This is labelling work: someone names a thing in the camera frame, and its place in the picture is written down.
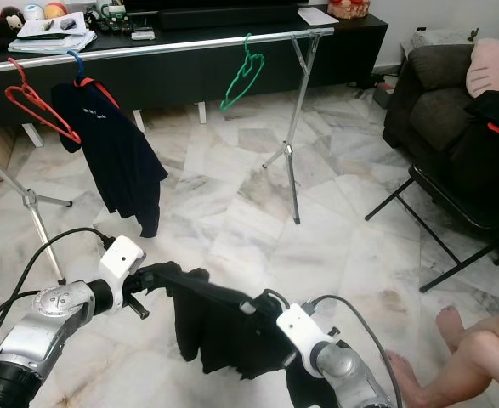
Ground black shirt with green logo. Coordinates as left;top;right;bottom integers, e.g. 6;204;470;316
164;268;322;408

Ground blue plastic hanger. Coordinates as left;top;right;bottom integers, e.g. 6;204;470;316
66;49;87;79

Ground red plastic hanger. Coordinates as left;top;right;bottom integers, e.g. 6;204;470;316
4;57;82;145

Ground green plastic hanger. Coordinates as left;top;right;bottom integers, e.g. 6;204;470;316
219;32;265;113

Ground navy shirt with red collar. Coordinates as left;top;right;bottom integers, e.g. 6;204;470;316
49;76;167;239

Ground person bare leg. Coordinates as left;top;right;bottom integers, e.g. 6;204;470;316
385;327;499;408
436;306;473;354

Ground black television console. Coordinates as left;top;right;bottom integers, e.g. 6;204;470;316
0;13;388;130

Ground black folding chair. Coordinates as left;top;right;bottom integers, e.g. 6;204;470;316
364;161;499;294

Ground silver metal clothes rack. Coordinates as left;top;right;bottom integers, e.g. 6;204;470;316
0;25;335;286

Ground stack of white papers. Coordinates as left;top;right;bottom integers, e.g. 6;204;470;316
9;12;99;55

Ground dark brown sofa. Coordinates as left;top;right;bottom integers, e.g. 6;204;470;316
383;38;499;222

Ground black jacket with red trim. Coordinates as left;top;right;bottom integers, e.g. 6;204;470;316
445;85;499;230

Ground black soundbar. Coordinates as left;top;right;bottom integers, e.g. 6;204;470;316
158;4;299;31

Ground black flat television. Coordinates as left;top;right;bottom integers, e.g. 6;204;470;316
123;0;297;14

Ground black plush toy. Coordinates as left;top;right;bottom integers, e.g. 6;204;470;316
0;7;25;39

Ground white paper sheet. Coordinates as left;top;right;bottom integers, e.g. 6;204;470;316
297;7;339;26

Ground red laughing Buddha statue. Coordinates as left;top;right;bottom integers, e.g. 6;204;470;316
326;0;371;20

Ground grey speckled cloth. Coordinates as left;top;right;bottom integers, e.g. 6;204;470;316
402;27;475;62

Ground pink cat face cushion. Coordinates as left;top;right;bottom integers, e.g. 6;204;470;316
466;37;499;99

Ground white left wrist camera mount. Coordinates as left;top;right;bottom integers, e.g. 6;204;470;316
96;235;146;294

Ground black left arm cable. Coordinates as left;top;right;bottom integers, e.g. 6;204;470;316
0;226;118;383

